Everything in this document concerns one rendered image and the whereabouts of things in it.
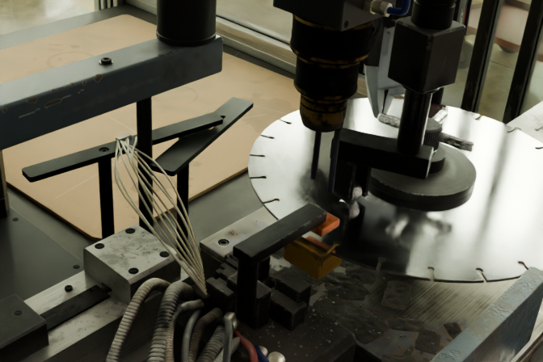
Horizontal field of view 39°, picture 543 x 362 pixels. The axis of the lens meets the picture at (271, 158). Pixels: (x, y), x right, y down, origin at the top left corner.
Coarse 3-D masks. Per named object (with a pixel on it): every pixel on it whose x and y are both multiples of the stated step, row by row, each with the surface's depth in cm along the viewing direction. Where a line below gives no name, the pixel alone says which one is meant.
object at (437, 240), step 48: (288, 144) 78; (480, 144) 81; (528, 144) 82; (288, 192) 70; (480, 192) 72; (528, 192) 73; (336, 240) 64; (384, 240) 65; (432, 240) 65; (480, 240) 66; (528, 240) 66
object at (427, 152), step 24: (408, 96) 62; (408, 120) 63; (360, 144) 66; (384, 144) 66; (408, 144) 64; (336, 168) 68; (360, 168) 69; (384, 168) 66; (408, 168) 65; (336, 192) 69
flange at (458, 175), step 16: (432, 160) 72; (448, 160) 75; (464, 160) 76; (384, 176) 72; (400, 176) 72; (432, 176) 72; (448, 176) 72; (464, 176) 73; (384, 192) 71; (400, 192) 70; (416, 192) 70; (432, 192) 70; (448, 192) 70; (464, 192) 71
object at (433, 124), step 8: (440, 112) 75; (384, 120) 74; (392, 120) 74; (432, 120) 73; (440, 120) 74; (432, 128) 71; (440, 128) 72; (424, 136) 71; (432, 136) 71; (440, 136) 72; (448, 136) 71; (424, 144) 72; (432, 144) 72; (448, 144) 71; (456, 144) 71; (464, 144) 70; (472, 144) 70
